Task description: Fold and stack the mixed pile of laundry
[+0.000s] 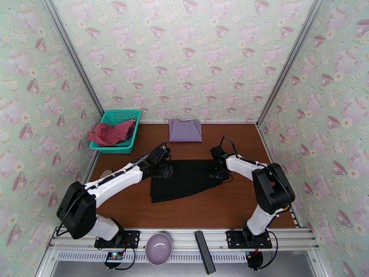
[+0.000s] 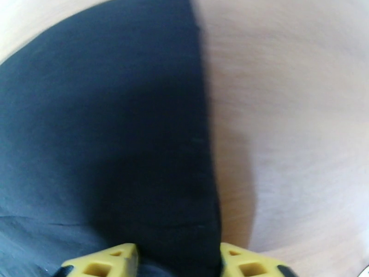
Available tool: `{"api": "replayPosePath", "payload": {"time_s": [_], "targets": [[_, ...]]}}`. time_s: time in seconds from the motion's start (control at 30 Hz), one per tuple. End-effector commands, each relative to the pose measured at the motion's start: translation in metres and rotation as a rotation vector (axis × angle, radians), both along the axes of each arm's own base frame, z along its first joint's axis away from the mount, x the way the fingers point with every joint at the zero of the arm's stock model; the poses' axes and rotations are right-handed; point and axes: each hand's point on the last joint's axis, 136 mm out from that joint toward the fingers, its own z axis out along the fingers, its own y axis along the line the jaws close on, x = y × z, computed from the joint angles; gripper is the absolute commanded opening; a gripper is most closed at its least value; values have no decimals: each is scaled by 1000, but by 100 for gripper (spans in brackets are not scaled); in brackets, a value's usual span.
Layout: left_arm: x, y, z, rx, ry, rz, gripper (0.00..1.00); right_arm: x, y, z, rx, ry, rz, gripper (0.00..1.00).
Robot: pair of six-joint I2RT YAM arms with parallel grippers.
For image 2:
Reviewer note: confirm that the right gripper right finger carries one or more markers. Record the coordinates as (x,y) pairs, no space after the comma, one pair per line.
(250,264)

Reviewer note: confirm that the black garment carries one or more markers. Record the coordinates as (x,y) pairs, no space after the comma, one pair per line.
(101,126)

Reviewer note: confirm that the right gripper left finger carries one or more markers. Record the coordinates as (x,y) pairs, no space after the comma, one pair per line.
(101,263)

